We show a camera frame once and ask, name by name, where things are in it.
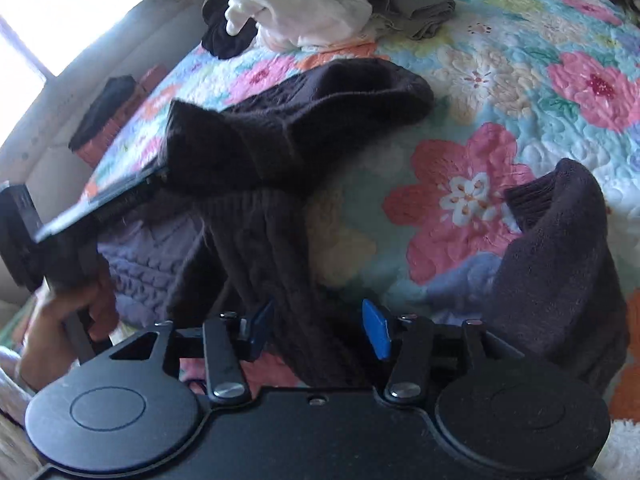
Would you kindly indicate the white garment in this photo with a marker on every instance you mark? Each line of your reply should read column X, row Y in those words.
column 300, row 0

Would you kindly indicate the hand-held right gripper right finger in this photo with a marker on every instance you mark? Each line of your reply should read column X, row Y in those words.
column 375, row 330

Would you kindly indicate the floral quilt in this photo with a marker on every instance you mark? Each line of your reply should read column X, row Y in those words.
column 500, row 85

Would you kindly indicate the dark purple knit sweater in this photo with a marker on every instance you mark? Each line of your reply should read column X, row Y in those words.
column 280, row 125

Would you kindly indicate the white fluffy rug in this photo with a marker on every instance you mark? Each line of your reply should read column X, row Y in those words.
column 622, row 450

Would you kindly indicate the window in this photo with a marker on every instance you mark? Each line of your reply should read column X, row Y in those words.
column 30, row 60

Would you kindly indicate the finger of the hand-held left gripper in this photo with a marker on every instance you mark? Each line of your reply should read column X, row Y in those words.
column 125, row 200

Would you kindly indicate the grey folded garment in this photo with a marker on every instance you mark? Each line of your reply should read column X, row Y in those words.
column 415, row 5

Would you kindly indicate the black crumpled garment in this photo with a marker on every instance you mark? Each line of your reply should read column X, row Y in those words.
column 225, row 35

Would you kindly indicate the person's left hand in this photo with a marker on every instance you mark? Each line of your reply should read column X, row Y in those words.
column 55, row 330

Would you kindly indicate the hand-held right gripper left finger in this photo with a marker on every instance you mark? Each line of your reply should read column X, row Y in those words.
column 260, row 327

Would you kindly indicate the black folded cloth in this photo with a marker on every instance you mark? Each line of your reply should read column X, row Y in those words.
column 105, row 110

